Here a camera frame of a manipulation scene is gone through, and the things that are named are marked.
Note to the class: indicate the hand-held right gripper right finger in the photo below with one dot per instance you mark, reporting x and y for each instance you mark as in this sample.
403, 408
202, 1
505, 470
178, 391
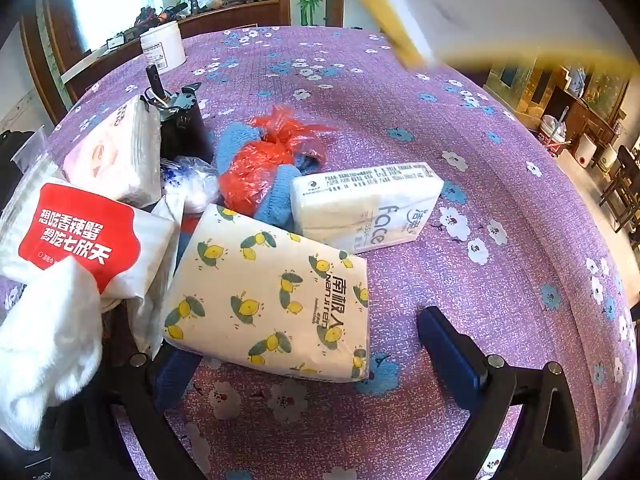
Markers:
450, 360

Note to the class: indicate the gold pillar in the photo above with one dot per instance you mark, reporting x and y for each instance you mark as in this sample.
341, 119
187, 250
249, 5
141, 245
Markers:
520, 85

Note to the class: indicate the red plastic bag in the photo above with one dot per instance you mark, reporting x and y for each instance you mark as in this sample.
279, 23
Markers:
255, 165

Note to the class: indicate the blue fluffy cloth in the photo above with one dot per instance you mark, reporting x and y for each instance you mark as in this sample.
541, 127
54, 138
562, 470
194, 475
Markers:
280, 200

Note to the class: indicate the red label wet wipe pack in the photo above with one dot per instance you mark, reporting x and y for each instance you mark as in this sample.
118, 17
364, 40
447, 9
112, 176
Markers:
75, 230

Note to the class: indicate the pink tissue pack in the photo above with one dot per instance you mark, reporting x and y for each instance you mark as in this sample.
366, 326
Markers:
115, 155

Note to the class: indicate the dark wooden chair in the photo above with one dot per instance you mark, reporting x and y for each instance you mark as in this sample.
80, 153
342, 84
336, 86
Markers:
622, 185

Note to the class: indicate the white and green appliance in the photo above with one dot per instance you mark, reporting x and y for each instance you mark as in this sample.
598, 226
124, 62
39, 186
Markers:
609, 157

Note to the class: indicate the lemon print tissue pack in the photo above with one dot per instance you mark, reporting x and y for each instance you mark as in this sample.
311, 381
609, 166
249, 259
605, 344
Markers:
270, 290

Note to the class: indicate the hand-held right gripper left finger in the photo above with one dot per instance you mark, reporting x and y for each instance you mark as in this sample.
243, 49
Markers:
170, 380

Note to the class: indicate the plain white tissue pack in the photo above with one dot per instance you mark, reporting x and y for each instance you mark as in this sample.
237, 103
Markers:
360, 200

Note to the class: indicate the black bag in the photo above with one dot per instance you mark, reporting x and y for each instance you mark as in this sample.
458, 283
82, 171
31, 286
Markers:
12, 150

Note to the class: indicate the wooden cabinet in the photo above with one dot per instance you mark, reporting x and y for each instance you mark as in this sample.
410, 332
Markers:
590, 115

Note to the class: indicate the red and white bucket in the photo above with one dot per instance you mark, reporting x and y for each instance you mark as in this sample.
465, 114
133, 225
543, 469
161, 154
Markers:
552, 132

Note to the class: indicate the white towel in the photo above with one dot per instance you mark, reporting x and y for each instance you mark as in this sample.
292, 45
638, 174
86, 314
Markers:
45, 340

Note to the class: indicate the yellow-rimmed white tray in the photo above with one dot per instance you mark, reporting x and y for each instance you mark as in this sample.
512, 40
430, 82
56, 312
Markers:
450, 0

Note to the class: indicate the white plastic jar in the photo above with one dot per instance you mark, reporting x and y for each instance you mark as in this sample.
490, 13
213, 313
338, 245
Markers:
162, 47

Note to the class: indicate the purple floral tablecloth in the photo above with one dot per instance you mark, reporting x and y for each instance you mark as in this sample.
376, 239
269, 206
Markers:
400, 110

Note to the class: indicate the white humidifier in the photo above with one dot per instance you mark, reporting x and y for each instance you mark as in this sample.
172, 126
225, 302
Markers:
585, 152

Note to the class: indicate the blue and white plastic bag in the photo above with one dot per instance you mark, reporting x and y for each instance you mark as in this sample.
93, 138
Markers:
192, 185

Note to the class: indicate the wooden counter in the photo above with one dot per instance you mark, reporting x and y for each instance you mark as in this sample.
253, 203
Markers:
225, 16

